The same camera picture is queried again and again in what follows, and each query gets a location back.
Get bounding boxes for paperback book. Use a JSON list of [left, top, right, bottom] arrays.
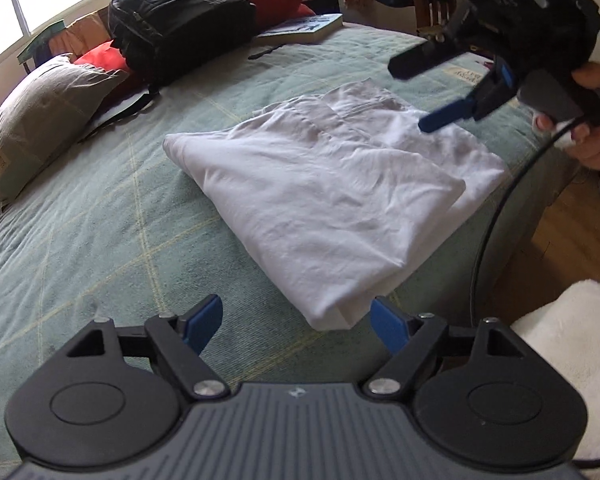
[[255, 12, 344, 45]]

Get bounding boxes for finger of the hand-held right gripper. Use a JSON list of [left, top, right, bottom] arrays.
[[418, 56, 518, 134], [387, 0, 482, 81]]

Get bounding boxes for white t-shirt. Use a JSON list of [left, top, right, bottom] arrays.
[[162, 76, 512, 332]]

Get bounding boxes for black backpack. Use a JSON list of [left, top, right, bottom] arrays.
[[82, 0, 257, 136]]

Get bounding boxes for black cable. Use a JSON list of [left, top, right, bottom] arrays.
[[470, 22, 600, 328]]

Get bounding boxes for black strap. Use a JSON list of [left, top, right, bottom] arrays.
[[247, 44, 283, 61]]

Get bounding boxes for wooden chair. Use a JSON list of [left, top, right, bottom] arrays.
[[412, 0, 461, 36]]

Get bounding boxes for grey-green pillow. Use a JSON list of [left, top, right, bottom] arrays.
[[0, 53, 131, 211]]

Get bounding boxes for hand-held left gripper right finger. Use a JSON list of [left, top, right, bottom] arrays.
[[364, 296, 524, 402]]

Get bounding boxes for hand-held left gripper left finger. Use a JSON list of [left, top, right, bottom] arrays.
[[67, 294, 231, 402]]

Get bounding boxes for green checked bedspread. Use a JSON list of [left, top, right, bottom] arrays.
[[0, 22, 571, 456]]

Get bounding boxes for white fleece clothing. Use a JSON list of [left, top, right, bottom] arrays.
[[510, 280, 600, 463]]

